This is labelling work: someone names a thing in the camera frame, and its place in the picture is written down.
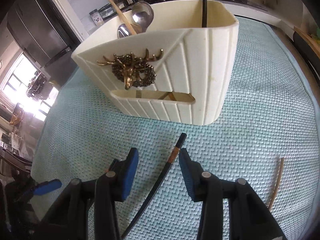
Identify brown wooden chopstick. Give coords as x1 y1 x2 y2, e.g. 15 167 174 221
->
268 157 285 211

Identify light wooden chopstick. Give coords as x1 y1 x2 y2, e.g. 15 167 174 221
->
108 0 137 35

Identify light blue woven table mat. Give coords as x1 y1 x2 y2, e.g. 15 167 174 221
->
31 18 319 239

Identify grey refrigerator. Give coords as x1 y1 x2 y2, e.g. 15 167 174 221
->
7 0 80 87

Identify wooden cutting board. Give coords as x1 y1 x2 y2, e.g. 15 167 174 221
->
293 26 320 58

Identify small silver spoon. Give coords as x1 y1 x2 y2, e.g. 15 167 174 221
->
117 23 131 38

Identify dark green chopstick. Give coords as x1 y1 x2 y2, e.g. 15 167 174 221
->
202 0 207 28

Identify cream utensil holder box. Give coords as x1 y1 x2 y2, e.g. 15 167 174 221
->
72 0 239 126

